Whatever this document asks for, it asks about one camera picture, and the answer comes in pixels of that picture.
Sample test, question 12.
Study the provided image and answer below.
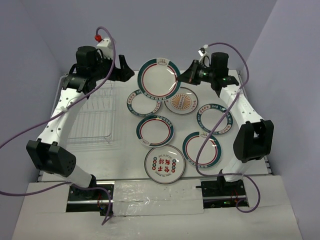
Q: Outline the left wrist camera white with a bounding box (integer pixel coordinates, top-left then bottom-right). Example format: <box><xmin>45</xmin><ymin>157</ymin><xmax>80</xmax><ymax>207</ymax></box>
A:
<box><xmin>94</xmin><ymin>34</ymin><xmax>114</xmax><ymax>60</ymax></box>

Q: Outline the teal red ring plate centre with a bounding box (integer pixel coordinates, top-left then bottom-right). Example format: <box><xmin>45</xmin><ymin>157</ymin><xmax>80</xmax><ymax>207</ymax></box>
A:
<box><xmin>135</xmin><ymin>115</ymin><xmax>175</xmax><ymax>148</ymax></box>

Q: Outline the teal red ring plate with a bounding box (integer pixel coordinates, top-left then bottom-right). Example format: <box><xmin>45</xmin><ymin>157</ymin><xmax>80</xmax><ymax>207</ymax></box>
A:
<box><xmin>182</xmin><ymin>131</ymin><xmax>222</xmax><ymax>168</ymax></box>
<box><xmin>135</xmin><ymin>115</ymin><xmax>175</xmax><ymax>148</ymax></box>

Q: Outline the orange sunburst plate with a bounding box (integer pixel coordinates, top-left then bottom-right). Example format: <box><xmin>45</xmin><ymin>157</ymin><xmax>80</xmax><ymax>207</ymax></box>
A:
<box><xmin>164</xmin><ymin>87</ymin><xmax>199</xmax><ymax>115</ymax></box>

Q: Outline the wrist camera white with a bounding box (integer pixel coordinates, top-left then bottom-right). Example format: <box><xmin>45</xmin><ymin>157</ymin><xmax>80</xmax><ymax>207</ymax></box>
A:
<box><xmin>198</xmin><ymin>44</ymin><xmax>209</xmax><ymax>61</ymax></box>
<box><xmin>94</xmin><ymin>34</ymin><xmax>114</xmax><ymax>60</ymax></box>

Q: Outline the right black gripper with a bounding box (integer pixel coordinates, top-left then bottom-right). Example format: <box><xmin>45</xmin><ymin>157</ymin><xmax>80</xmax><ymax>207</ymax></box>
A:
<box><xmin>177</xmin><ymin>59</ymin><xmax>217</xmax><ymax>86</ymax></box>

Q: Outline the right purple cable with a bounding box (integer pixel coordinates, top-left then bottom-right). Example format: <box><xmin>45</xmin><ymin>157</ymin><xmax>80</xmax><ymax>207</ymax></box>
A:
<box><xmin>195</xmin><ymin>42</ymin><xmax>262</xmax><ymax>214</ymax></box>

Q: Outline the hao shi plate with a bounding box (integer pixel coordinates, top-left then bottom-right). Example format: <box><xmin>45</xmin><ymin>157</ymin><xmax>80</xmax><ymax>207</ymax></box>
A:
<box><xmin>126</xmin><ymin>89</ymin><xmax>162</xmax><ymax>117</ymax></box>
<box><xmin>196</xmin><ymin>103</ymin><xmax>234</xmax><ymax>135</ymax></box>

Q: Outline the teal rim plate steam logo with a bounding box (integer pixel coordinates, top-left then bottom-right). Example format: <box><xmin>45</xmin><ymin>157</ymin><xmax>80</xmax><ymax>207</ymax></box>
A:
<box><xmin>137</xmin><ymin>57</ymin><xmax>181</xmax><ymax>102</ymax></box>

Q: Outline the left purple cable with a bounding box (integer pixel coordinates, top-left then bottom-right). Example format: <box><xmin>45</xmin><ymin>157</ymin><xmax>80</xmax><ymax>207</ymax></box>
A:
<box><xmin>0</xmin><ymin>26</ymin><xmax>117</xmax><ymax>226</ymax></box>

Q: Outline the wire dish rack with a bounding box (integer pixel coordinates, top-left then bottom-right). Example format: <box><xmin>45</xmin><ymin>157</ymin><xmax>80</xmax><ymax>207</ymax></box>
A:
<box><xmin>56</xmin><ymin>74</ymin><xmax>116</xmax><ymax>146</ymax></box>

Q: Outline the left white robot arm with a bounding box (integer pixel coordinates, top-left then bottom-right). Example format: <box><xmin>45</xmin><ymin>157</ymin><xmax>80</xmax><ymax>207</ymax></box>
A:
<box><xmin>26</xmin><ymin>46</ymin><xmax>135</xmax><ymax>200</ymax></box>

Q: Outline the teal red ring plate right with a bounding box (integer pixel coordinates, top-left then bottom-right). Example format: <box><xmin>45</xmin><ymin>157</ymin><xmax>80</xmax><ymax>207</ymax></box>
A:
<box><xmin>182</xmin><ymin>131</ymin><xmax>222</xmax><ymax>168</ymax></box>

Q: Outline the purple cable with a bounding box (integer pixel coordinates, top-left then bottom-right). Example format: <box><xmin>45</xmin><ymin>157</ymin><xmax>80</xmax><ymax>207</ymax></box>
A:
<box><xmin>0</xmin><ymin>26</ymin><xmax>117</xmax><ymax>226</ymax></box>
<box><xmin>195</xmin><ymin>42</ymin><xmax>262</xmax><ymax>214</ymax></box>

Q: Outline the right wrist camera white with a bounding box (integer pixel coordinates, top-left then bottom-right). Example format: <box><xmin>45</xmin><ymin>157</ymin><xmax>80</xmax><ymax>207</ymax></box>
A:
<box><xmin>198</xmin><ymin>44</ymin><xmax>209</xmax><ymax>61</ymax></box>

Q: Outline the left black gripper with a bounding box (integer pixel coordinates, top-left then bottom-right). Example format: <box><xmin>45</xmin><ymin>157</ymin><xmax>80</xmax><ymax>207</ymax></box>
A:
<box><xmin>90</xmin><ymin>52</ymin><xmax>134</xmax><ymax>82</ymax></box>

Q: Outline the red character plate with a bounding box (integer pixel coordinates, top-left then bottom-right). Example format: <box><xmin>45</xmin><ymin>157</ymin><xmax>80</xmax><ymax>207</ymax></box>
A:
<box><xmin>144</xmin><ymin>144</ymin><xmax>186</xmax><ymax>185</ymax></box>

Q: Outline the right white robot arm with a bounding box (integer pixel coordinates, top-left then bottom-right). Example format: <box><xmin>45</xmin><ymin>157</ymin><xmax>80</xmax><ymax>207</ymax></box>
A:
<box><xmin>177</xmin><ymin>52</ymin><xmax>274</xmax><ymax>196</ymax></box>

